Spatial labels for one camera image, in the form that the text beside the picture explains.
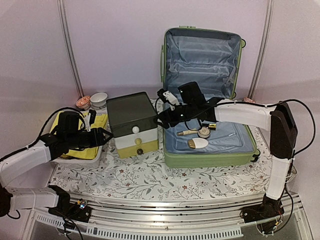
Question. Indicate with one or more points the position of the red patterned small bowl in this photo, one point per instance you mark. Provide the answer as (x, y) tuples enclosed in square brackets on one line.
[(84, 103)]

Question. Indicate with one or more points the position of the floral white tablecloth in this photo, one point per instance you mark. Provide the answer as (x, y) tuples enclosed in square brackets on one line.
[(147, 177)]

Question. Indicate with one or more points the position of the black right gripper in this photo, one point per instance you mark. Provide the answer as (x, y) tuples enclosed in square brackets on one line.
[(165, 115)]

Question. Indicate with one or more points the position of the black gold lipstick tube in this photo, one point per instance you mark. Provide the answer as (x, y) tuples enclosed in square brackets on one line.
[(210, 126)]

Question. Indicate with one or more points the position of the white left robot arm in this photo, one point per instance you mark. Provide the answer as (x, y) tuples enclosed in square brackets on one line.
[(26, 160)]

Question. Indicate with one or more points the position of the slim gold cosmetic pencil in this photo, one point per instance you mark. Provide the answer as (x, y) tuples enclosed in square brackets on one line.
[(187, 132)]

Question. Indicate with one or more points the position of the white plastic mesh basket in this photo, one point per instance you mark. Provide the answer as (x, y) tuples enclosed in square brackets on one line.
[(89, 156)]

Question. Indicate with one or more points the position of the aluminium front rail frame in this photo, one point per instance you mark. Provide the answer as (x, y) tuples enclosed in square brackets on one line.
[(130, 219)]

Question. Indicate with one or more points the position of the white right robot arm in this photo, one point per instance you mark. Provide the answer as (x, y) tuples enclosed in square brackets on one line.
[(279, 131)]

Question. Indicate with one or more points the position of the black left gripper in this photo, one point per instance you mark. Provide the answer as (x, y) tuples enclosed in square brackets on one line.
[(99, 139)]

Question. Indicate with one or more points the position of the beige oval compact case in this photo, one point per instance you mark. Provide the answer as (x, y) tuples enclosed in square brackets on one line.
[(197, 143)]

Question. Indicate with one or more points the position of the green hard-shell suitcase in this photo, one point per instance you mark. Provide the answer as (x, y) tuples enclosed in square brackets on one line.
[(211, 58)]

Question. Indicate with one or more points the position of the drawer cabinet with dark top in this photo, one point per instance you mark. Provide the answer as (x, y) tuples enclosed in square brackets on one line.
[(132, 121)]

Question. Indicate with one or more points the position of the plain yellow garment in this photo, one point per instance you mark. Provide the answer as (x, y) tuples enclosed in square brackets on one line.
[(82, 124)]

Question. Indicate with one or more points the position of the small white bowl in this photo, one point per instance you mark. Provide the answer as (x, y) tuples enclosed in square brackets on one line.
[(98, 99)]

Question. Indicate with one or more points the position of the round cream compact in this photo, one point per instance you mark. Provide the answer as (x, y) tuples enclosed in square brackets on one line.
[(204, 133)]

